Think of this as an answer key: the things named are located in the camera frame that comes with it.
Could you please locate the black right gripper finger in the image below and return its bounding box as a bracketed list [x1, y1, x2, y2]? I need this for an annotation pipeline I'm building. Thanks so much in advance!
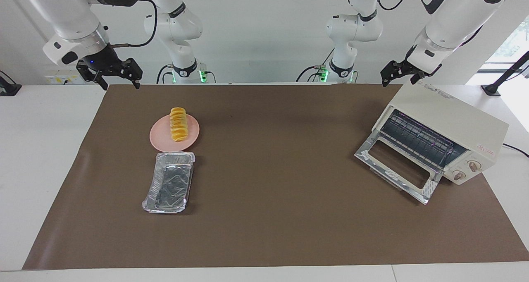
[123, 59, 143, 89]
[77, 63, 109, 91]

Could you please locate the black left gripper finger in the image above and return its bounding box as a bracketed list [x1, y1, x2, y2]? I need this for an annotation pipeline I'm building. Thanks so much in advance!
[380, 61, 403, 87]
[411, 64, 442, 85]

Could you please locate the golden twisted bread loaf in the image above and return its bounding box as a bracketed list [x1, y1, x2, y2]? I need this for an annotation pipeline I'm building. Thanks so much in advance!
[169, 107, 189, 143]

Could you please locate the aluminium foil tray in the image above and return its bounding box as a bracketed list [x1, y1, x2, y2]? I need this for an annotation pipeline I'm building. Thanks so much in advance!
[142, 151, 196, 214]

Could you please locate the cream toaster oven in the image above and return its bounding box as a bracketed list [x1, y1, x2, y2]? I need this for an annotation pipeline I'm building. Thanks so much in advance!
[372, 84, 510, 186]

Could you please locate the glass oven door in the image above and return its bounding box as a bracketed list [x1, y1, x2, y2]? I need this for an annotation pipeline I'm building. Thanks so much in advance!
[354, 129, 445, 205]

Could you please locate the pink round plate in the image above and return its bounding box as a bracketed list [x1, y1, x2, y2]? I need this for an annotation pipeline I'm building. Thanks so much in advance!
[149, 113, 200, 153]

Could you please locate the black table clamp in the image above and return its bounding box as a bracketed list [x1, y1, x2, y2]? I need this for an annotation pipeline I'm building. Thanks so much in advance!
[0, 70, 22, 96]

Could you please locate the brown table mat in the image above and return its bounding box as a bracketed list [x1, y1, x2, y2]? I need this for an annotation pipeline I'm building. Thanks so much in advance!
[22, 84, 529, 270]

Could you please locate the black right arm base cable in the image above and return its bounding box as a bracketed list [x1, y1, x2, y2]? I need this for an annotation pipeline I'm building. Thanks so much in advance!
[156, 64, 174, 84]

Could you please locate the black arm base cable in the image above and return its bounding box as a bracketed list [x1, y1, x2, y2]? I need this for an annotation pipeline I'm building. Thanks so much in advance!
[295, 46, 335, 83]
[156, 64, 174, 84]

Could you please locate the white wall socket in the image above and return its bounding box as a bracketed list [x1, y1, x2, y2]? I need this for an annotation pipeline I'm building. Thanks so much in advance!
[45, 69, 83, 85]

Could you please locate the black camera stand pole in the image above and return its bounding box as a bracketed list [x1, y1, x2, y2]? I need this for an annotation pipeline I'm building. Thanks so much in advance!
[481, 50, 529, 96]

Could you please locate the metal oven wire rack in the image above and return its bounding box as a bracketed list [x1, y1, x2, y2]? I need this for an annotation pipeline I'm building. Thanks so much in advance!
[380, 110, 467, 170]

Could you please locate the black left arm base cable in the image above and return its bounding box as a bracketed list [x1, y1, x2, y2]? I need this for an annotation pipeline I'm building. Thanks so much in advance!
[295, 46, 335, 83]

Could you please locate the black oven power cable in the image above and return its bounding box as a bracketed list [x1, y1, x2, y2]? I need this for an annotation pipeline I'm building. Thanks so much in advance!
[502, 143, 529, 158]

